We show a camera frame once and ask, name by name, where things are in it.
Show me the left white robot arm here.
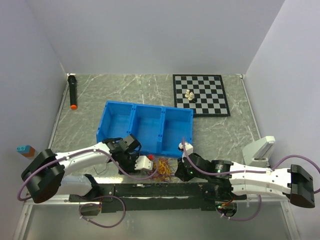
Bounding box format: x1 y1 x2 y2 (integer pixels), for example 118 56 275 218
21 134 142 204

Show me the black marker orange cap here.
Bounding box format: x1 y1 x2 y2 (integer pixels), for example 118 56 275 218
67 75 78 110

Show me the blue and brown toy block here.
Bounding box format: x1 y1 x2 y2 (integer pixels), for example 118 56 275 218
16 145 36 159

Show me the blue three-compartment plastic bin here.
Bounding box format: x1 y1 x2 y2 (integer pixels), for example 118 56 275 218
96 100 194 159

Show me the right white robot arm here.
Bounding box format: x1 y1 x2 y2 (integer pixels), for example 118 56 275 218
174 153 315 208

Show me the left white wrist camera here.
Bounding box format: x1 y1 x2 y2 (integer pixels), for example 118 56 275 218
134 155 153 171

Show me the black and white chessboard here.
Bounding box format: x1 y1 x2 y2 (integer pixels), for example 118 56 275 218
172 74 231 117

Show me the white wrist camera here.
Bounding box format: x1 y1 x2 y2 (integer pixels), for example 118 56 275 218
178 142 194 159
134 155 153 171

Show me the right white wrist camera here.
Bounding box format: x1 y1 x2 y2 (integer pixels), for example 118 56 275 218
178 142 194 159

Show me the white chess piece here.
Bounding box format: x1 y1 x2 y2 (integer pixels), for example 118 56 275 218
184 89 190 98
188 92 194 101

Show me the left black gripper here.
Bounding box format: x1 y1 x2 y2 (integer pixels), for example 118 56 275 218
118 151 143 175

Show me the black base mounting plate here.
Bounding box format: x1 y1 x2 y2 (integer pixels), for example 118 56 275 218
68 181 248 214

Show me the white stand device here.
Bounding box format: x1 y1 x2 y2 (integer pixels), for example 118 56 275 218
242 136 276 168

